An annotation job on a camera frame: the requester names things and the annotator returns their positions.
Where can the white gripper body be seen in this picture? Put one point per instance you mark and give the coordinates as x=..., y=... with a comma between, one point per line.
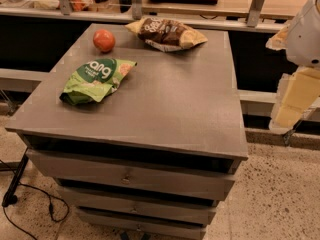
x=305, y=39

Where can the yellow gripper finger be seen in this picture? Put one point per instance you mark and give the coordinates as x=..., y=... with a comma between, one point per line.
x=279, y=40
x=295, y=94

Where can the green rice chip bag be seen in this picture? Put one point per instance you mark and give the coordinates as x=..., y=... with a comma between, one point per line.
x=95, y=80

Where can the brown yellow chip bag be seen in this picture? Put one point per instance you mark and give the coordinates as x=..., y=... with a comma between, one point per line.
x=166, y=35

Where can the grey drawer cabinet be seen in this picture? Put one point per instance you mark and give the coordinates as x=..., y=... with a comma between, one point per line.
x=156, y=156

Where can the red orange apple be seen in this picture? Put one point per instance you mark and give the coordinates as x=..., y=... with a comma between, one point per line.
x=104, y=40

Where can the black stand leg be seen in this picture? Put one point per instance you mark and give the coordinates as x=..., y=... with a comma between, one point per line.
x=17, y=168

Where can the metal shelf bracket right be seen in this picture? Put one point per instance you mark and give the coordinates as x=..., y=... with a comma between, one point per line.
x=254, y=12

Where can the metal shelf bracket middle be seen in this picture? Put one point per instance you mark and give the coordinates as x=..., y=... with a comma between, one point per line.
x=136, y=9

